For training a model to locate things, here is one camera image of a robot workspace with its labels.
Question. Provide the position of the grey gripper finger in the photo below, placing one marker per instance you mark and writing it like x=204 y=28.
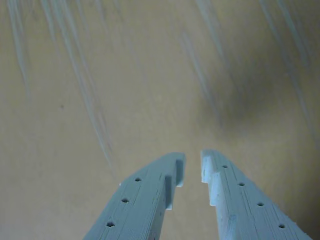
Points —
x=135 y=212
x=245 y=212

